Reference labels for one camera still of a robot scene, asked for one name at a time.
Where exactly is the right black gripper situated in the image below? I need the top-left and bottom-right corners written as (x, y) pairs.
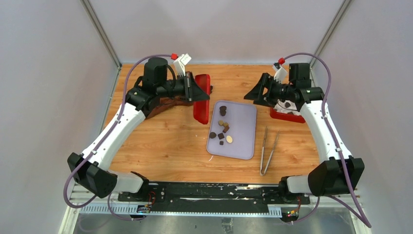
top-left (244, 73), bottom-right (295, 108)

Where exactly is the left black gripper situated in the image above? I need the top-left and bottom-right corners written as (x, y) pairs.
top-left (157, 71), bottom-right (210, 103)

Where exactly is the red box lid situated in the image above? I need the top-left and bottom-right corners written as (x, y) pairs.
top-left (193, 74), bottom-right (211, 124)

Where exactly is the red box with white liners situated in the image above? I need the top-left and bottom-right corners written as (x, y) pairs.
top-left (270, 100), bottom-right (305, 123)

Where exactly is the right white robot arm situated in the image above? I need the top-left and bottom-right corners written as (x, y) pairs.
top-left (244, 63), bottom-right (365, 204)

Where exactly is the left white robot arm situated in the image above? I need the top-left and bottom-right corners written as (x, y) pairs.
top-left (67, 55), bottom-right (212, 201)

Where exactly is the dark round chocolate left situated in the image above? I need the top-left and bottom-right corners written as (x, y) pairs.
top-left (209, 132), bottom-right (217, 139)

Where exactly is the white oval chocolate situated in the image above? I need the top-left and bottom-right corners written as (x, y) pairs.
top-left (225, 136), bottom-right (233, 143)

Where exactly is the brown cloth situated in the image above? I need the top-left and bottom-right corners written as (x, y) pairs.
top-left (146, 97), bottom-right (194, 119)

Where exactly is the lavender tray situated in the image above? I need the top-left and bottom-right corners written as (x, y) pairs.
top-left (206, 100), bottom-right (257, 160)

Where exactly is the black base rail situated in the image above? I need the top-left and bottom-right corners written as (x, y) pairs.
top-left (117, 181), bottom-right (310, 214)

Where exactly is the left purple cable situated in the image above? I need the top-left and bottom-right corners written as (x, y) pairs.
top-left (63, 54), bottom-right (175, 209)

